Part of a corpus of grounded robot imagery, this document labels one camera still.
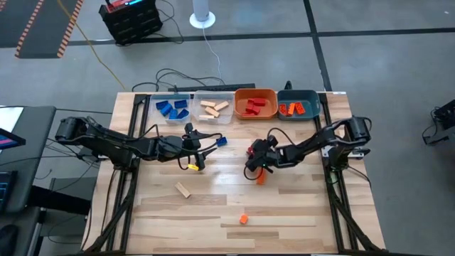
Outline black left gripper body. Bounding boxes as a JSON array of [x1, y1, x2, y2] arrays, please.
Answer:
[[158, 134, 206, 171]]

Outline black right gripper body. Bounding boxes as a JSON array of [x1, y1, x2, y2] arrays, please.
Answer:
[[245, 139, 284, 171]]

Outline clear plastic bin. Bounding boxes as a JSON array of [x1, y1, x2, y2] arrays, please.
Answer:
[[148, 92, 193, 125], [191, 90, 235, 125]]

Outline orange plastic bin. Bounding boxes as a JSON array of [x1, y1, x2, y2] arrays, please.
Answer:
[[233, 87, 279, 121]]

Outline black power strip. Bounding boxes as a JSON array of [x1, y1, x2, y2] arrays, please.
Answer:
[[167, 82, 257, 94]]

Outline teal plastic bin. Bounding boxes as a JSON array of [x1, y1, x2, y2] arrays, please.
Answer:
[[277, 89, 321, 121]]

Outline black power adapter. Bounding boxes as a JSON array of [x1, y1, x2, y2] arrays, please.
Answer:
[[77, 144, 108, 161]]

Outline white round fan base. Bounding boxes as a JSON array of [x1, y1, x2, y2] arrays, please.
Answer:
[[188, 0, 217, 30]]

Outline black plastic crate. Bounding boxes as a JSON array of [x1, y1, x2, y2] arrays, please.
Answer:
[[98, 0, 164, 46]]

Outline grey desk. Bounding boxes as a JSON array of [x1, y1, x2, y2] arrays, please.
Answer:
[[0, 105, 58, 215]]

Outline red device on crate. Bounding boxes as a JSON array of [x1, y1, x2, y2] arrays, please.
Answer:
[[105, 0, 144, 12]]

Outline black tablet screen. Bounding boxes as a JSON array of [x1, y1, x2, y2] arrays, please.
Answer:
[[0, 127, 27, 151]]

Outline white paper sheet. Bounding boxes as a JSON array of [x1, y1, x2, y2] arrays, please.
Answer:
[[0, 106, 25, 134]]

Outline black mat with orange stripes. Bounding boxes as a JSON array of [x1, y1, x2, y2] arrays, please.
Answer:
[[14, 0, 85, 60], [0, 0, 38, 49]]

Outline backlit black keyboard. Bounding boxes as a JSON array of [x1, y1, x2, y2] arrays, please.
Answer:
[[0, 170, 19, 215]]

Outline black floor equipment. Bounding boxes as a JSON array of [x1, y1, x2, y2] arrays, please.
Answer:
[[422, 98, 455, 146]]

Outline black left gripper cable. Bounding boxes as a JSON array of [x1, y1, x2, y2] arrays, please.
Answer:
[[140, 122, 224, 171]]

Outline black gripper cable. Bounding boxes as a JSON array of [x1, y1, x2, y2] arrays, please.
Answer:
[[140, 122, 224, 171], [243, 127, 298, 181]]

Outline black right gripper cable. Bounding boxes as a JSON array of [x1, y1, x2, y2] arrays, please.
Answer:
[[243, 127, 298, 181]]

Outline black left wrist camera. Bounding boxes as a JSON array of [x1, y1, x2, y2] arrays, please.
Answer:
[[183, 122, 200, 142]]

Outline black aluminium table frame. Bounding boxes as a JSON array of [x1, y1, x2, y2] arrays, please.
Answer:
[[82, 92, 153, 255], [314, 91, 388, 255]]

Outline black floor cables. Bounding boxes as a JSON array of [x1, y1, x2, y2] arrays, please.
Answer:
[[154, 68, 226, 88]]

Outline white power cable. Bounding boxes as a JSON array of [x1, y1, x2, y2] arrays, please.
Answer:
[[201, 27, 223, 85]]

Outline short black floor cable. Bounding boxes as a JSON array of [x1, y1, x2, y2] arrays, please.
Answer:
[[131, 81, 160, 93]]

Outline black crate cables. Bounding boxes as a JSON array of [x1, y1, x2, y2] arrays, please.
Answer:
[[155, 0, 186, 46]]

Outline yellow cable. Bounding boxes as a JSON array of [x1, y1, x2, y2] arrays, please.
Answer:
[[55, 0, 127, 90]]

